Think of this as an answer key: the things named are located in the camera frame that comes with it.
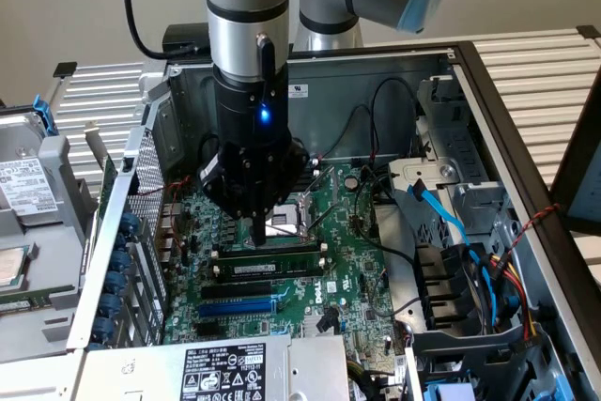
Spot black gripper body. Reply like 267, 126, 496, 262
213, 63, 295, 181

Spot green RAM stick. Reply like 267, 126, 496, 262
0, 282, 76, 314
216, 252, 323, 276

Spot CPU socket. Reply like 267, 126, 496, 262
265, 193, 321, 247

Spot metal socket cover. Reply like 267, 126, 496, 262
303, 163, 342, 214

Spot metal locking lever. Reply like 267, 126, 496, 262
265, 223, 304, 238
307, 198, 351, 233

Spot metal rear port stack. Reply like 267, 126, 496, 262
156, 202, 185, 270

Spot open metal PC case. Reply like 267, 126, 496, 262
65, 39, 601, 401

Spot green Dell motherboard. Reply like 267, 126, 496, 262
162, 163, 398, 360

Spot blue card retention clip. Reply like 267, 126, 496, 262
103, 271, 128, 297
119, 211, 141, 236
110, 250, 132, 275
91, 317, 116, 344
97, 294, 122, 320

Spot black box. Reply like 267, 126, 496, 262
162, 23, 213, 63

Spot long black expansion slot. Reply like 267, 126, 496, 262
199, 280, 273, 302

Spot green graphics card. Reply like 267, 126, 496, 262
83, 116, 121, 252

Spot blue expansion slot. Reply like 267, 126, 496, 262
196, 300, 277, 319

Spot silver heatsink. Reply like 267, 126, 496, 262
301, 314, 344, 339

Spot grey parts rack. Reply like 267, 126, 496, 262
0, 85, 102, 364

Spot black plastic fan shroud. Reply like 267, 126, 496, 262
411, 240, 473, 332

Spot metal disk bay cage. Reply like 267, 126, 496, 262
412, 72, 517, 252

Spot hard disk white label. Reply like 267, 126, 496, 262
0, 107, 67, 224

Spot grey power supply unit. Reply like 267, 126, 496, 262
69, 333, 352, 401

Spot CPU chip silver lid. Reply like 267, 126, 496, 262
0, 244, 39, 290

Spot blue plastic latch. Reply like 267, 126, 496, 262
552, 371, 581, 401
422, 380, 476, 401

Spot dark case side panel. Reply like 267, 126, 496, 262
548, 60, 601, 239

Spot thick black looped cable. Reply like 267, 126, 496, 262
199, 132, 222, 159

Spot red black twisted wire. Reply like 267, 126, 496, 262
138, 175, 193, 252
509, 202, 562, 256

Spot thin black wire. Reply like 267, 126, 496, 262
368, 77, 420, 161
318, 103, 377, 161

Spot silver metal bracket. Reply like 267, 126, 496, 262
387, 156, 461, 208

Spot black angled cable plug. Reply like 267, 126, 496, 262
315, 307, 340, 335

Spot blue SATA wire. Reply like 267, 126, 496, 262
407, 178, 501, 332

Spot grey wire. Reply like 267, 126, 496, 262
365, 269, 422, 317

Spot blue plastic disk rail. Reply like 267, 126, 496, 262
31, 93, 61, 135

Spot power supply cable bundle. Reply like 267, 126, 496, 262
346, 357, 409, 401

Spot multicolour power wire bundle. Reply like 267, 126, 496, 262
486, 253, 540, 342

